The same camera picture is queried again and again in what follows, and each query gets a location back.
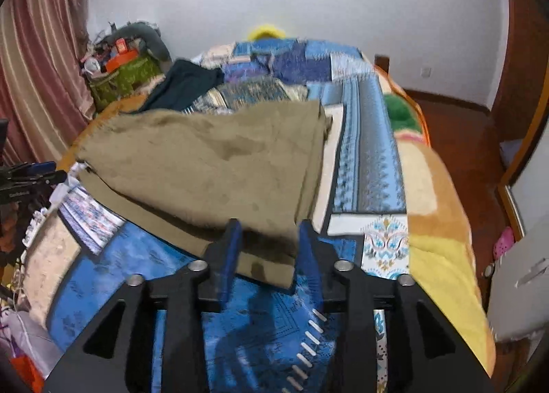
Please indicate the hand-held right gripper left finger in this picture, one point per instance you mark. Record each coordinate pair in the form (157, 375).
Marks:
(229, 256)

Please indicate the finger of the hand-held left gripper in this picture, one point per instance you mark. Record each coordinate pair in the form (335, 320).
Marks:
(40, 168)

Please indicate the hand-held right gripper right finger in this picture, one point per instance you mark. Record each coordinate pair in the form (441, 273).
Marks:
(308, 256)

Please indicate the olive khaki pants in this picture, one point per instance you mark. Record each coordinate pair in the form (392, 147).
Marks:
(206, 161)

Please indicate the dark navy pants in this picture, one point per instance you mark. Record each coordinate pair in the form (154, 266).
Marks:
(188, 80)

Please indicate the striped pink curtain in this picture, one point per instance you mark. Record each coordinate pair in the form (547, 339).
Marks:
(38, 54)

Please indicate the blue patchwork blanket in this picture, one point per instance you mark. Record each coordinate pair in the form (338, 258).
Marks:
(369, 153)

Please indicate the green patterned hamper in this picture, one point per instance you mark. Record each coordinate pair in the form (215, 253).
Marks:
(124, 80)

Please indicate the orange yellow fleece blanket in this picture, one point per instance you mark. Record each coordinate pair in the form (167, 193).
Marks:
(433, 247)

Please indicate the flat orange box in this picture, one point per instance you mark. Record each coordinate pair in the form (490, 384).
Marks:
(122, 62)

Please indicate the small red box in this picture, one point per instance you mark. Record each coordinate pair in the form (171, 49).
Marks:
(122, 45)

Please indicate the grey neck pillow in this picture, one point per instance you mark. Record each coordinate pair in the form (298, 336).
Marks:
(148, 35)

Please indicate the orange bag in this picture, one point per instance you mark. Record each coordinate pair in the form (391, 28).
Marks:
(28, 373)

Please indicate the pink slipper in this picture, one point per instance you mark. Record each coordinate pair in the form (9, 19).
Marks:
(504, 243)

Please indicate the light wooden framed door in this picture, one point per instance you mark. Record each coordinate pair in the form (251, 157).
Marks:
(510, 191)

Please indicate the yellow foam tube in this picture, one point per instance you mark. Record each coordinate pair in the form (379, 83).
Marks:
(266, 31)

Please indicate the wooden bed post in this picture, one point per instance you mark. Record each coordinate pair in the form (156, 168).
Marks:
(381, 63)

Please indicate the white wall socket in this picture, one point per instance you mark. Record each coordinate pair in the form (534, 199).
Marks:
(425, 72)

